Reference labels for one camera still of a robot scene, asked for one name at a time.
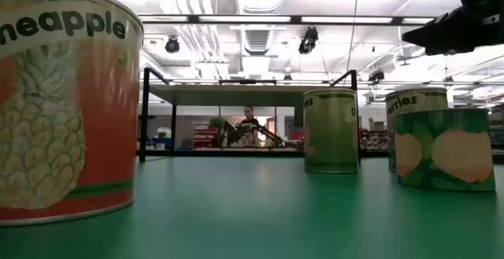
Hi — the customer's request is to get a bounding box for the short sliced peaches tin can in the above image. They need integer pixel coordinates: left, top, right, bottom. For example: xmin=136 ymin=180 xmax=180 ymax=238
xmin=395 ymin=108 xmax=497 ymax=192

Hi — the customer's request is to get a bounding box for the black ceiling light track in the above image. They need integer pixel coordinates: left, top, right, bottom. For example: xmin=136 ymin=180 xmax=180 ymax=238
xmin=137 ymin=13 xmax=436 ymax=26

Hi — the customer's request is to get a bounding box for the orange pineapple tin can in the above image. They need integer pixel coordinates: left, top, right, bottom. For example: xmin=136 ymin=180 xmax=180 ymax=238
xmin=0 ymin=0 xmax=145 ymax=228

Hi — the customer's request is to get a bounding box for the black metal rig frame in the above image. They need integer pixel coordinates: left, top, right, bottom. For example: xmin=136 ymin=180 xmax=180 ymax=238
xmin=135 ymin=148 xmax=504 ymax=165

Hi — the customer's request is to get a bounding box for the person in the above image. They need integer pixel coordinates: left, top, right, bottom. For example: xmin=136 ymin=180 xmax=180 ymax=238
xmin=238 ymin=105 xmax=262 ymax=146

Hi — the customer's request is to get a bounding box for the berries tin can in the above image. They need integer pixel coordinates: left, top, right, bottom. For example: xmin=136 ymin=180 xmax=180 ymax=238
xmin=385 ymin=85 xmax=449 ymax=173

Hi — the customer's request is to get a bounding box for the green oranges tin can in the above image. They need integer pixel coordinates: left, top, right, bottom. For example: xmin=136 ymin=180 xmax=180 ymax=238
xmin=302 ymin=88 xmax=360 ymax=175

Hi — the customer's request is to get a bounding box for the blue storage bin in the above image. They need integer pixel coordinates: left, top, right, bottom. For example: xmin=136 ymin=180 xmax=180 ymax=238
xmin=151 ymin=137 xmax=173 ymax=150

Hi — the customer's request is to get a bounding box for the red storage shelf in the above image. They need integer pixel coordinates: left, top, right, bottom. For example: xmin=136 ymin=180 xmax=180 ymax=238
xmin=191 ymin=123 xmax=217 ymax=149

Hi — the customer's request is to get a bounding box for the wooden shelf with black legs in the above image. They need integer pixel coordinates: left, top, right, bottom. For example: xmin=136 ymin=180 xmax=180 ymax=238
xmin=138 ymin=68 xmax=362 ymax=164

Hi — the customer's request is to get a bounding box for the distant storage shelf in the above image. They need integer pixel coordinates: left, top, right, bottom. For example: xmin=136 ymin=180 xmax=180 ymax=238
xmin=360 ymin=128 xmax=389 ymax=152

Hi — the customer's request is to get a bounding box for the distant potted plant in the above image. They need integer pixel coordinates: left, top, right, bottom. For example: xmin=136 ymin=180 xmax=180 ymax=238
xmin=208 ymin=116 xmax=228 ymax=148

